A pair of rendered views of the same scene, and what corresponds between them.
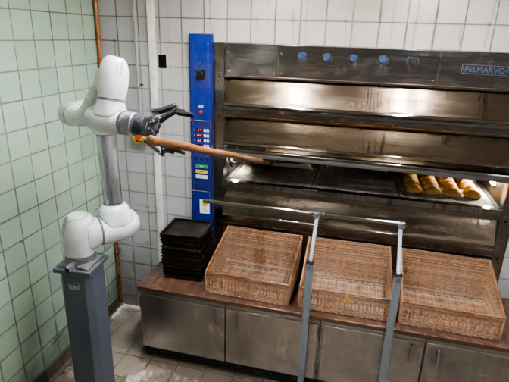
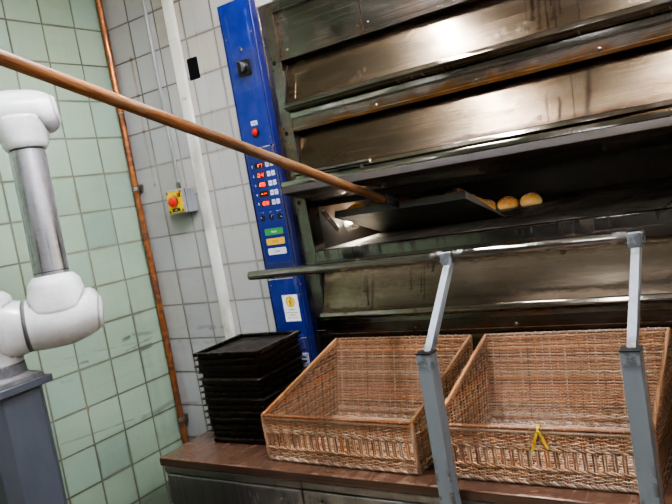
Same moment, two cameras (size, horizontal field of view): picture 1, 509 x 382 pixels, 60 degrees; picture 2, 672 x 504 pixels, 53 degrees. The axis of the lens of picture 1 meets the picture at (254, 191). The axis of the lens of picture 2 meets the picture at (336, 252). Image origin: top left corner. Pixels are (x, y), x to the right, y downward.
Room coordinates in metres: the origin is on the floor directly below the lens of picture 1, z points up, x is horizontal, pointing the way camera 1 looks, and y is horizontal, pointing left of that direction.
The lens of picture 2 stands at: (0.58, -0.75, 1.38)
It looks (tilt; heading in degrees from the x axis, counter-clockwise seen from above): 5 degrees down; 21
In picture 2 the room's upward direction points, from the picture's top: 10 degrees counter-clockwise
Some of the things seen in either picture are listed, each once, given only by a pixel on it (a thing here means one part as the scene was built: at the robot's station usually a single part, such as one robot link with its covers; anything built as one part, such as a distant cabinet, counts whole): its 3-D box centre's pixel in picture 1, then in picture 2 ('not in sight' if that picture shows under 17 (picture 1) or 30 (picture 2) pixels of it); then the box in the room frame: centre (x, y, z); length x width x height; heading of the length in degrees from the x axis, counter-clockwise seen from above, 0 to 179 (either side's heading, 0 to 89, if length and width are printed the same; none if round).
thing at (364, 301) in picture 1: (346, 275); (557, 400); (2.47, -0.60, 0.72); 0.56 x 0.49 x 0.28; 78
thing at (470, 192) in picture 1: (438, 179); not in sight; (3.03, -1.32, 1.21); 0.61 x 0.48 x 0.06; 167
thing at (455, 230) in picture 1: (351, 216); (564, 274); (2.73, -0.66, 1.02); 1.79 x 0.11 x 0.19; 77
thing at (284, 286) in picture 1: (255, 262); (371, 396); (2.61, -0.02, 0.72); 0.56 x 0.49 x 0.28; 76
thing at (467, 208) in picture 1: (353, 195); (559, 227); (2.76, -0.66, 1.16); 1.80 x 0.06 x 0.04; 77
